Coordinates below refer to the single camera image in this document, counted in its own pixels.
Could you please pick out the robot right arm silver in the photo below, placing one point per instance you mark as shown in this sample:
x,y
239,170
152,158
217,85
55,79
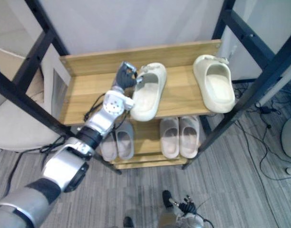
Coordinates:
x,y
191,221

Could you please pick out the wide wooden rack shelf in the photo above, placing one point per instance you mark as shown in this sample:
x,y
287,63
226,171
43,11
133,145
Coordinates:
x,y
181,95

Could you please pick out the white leaning panel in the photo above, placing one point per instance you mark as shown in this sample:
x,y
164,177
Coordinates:
x,y
60,83

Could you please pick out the grey foam slipper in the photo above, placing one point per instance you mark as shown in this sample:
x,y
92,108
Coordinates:
x,y
109,149
125,145

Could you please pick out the robot left arm silver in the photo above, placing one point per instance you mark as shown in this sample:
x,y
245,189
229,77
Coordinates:
x,y
64,166

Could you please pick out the narrow wooden rack shelf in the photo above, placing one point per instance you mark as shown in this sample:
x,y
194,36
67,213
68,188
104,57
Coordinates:
x,y
145,137

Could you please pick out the black power adapter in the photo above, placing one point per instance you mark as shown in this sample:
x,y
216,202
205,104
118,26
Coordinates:
x,y
264,109

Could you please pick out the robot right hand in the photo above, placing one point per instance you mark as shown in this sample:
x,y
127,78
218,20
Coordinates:
x,y
187,206

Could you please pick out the white round chair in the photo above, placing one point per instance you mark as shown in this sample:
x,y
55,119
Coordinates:
x,y
290,137

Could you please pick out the beige upholstered sofa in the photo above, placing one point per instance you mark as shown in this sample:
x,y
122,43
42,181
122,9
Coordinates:
x,y
17,128

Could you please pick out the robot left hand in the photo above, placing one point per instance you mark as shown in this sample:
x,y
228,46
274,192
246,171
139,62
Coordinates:
x,y
123,78

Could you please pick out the white table leg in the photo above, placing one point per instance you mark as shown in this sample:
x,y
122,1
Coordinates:
x,y
276,84

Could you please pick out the black metal rack frame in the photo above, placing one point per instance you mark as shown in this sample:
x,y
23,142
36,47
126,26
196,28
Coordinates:
x,y
7,88

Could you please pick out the robot left foot dark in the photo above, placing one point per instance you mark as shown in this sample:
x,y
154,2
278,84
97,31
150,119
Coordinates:
x,y
128,222

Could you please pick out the cream foam slipper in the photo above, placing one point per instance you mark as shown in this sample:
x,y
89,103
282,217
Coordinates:
x,y
218,99
145,104

